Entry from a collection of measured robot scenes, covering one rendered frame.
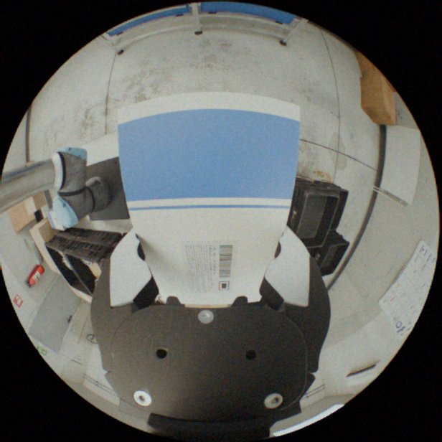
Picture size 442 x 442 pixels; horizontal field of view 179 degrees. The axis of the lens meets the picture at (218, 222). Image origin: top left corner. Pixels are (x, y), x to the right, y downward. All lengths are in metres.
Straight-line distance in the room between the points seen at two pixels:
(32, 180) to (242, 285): 0.48
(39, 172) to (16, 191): 0.08
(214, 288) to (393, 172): 2.54
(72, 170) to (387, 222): 2.98
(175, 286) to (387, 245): 2.66
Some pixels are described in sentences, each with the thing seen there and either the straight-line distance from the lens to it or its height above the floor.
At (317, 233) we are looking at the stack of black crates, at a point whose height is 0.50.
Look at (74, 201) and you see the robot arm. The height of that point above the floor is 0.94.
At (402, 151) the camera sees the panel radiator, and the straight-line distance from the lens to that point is 2.57.
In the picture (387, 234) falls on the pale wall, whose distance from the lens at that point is 2.66.
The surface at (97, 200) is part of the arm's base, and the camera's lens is 0.61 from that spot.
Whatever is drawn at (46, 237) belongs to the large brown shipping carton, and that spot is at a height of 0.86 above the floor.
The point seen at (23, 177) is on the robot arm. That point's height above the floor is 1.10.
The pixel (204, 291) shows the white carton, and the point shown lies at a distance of 0.16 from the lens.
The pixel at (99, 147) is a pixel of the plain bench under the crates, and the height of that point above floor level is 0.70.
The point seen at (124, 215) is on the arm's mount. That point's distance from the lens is 0.64.
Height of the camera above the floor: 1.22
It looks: 61 degrees down
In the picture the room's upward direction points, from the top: 176 degrees clockwise
